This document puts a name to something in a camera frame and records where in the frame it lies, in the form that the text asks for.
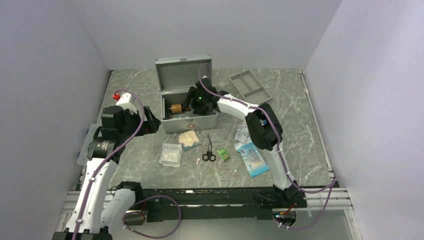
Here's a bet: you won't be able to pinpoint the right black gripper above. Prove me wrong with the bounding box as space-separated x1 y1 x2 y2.
181 87 208 116

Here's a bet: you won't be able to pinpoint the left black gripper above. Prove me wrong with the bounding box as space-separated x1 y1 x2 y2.
118 105 160 141

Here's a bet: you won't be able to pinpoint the brown bottle orange cap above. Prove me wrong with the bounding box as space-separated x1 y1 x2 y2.
169 103 191 114

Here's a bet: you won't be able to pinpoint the grey metal medicine case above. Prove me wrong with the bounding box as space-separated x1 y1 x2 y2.
154 54 218 134

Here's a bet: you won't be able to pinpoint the clear gauze pad packet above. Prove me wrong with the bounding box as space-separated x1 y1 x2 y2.
159 143 183 168

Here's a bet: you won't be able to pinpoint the grey plastic divider tray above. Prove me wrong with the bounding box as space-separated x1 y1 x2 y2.
229 69 273 105

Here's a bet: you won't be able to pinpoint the blue white medical pouch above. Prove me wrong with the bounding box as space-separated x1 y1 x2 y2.
234 137 270 178

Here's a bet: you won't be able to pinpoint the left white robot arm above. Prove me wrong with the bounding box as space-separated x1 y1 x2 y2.
52 105 161 240

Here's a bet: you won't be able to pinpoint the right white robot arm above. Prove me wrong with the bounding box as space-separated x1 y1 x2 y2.
186 76 307 208

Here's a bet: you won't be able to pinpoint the cream latex gloves packet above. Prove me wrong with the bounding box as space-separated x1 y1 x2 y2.
178 130 200 152

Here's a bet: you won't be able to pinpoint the clear bag alcohol wipes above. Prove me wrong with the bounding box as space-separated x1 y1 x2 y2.
234 123 249 143

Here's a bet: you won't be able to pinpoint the small green box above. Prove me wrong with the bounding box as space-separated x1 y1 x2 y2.
217 148 230 162

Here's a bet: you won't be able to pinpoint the clear plastic storage box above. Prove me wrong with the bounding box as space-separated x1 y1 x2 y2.
76 123 101 166

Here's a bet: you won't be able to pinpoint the black handled scissors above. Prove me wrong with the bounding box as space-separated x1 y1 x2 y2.
202 133 216 162

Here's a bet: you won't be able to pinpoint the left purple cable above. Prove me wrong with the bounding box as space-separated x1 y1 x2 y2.
69 89 147 240

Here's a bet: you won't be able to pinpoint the purple cable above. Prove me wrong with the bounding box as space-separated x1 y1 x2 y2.
69 89 147 240
198 63 337 231

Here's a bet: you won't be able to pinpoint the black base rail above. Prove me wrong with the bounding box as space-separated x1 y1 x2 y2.
129 186 308 223

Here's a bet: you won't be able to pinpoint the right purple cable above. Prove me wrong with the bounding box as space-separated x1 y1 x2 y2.
198 63 337 231

